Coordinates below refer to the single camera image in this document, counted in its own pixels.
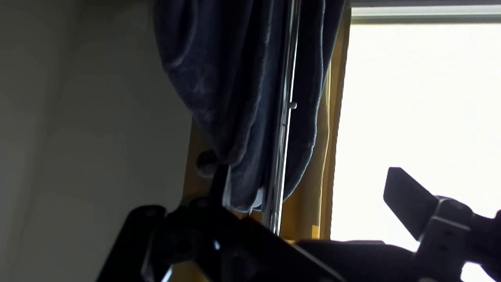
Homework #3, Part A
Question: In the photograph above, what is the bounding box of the metal vertical pole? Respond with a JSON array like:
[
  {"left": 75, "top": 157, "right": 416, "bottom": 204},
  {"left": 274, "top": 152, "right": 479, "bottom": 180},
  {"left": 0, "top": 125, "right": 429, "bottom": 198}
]
[{"left": 268, "top": 0, "right": 304, "bottom": 235}]

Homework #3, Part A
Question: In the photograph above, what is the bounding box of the white window blind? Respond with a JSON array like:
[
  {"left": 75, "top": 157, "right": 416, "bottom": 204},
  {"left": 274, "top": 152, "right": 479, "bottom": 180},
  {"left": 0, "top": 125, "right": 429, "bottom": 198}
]
[{"left": 330, "top": 3, "right": 501, "bottom": 282}]

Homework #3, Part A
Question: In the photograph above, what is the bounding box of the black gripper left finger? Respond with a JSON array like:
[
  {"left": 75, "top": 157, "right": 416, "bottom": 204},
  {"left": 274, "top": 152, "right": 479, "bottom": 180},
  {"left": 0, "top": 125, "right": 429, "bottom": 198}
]
[{"left": 95, "top": 196, "right": 347, "bottom": 282}]

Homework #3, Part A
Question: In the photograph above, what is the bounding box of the black cloth garment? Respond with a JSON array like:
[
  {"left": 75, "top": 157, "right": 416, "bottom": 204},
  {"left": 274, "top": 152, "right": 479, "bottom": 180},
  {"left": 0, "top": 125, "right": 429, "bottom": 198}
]
[{"left": 152, "top": 0, "right": 347, "bottom": 215}]

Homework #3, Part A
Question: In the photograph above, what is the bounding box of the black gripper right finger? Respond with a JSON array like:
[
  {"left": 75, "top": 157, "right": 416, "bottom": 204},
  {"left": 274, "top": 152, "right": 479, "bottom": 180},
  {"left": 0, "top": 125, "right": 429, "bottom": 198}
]
[{"left": 382, "top": 166, "right": 501, "bottom": 282}]

